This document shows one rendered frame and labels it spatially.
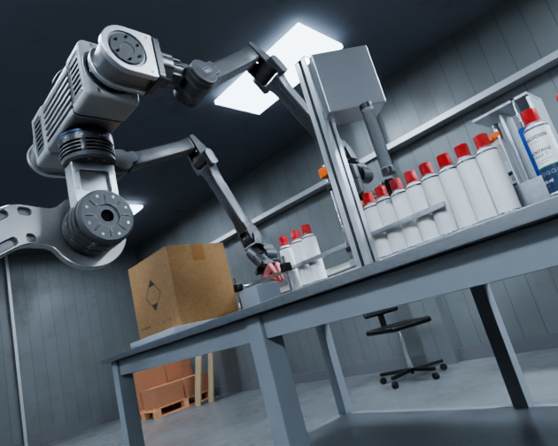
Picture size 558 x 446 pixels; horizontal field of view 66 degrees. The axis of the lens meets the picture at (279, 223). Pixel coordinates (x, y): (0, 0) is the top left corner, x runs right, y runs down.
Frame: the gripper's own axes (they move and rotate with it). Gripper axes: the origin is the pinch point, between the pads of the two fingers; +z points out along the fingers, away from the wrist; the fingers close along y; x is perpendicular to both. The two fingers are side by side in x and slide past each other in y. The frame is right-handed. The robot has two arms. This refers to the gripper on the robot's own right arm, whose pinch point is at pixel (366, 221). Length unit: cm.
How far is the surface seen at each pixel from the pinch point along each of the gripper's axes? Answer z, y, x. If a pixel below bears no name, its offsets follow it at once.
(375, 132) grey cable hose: -17.6, -23.8, 17.6
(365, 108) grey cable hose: -25.0, -23.5, 17.8
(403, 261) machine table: 20, -42, 53
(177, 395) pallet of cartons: 84, 560, -195
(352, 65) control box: -39.9, -22.7, 15.7
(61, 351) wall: -30, 755, -94
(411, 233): 9.9, -19.0, 8.4
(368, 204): -2.8, -8.3, 7.8
